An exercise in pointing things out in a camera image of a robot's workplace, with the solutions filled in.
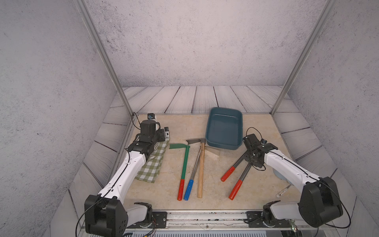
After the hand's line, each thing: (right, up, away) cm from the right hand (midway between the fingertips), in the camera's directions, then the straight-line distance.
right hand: (251, 158), depth 86 cm
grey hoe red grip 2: (-10, -13, -8) cm, 19 cm away
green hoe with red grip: (-40, -13, +1) cm, 42 cm away
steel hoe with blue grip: (-34, -13, -1) cm, 37 cm away
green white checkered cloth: (-60, -9, +4) cm, 61 cm away
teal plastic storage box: (-11, +16, +23) cm, 30 cm away
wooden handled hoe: (-27, +8, +13) cm, 31 cm away
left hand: (-50, +17, -3) cm, 53 cm away
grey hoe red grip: (-11, -8, +3) cm, 14 cm away
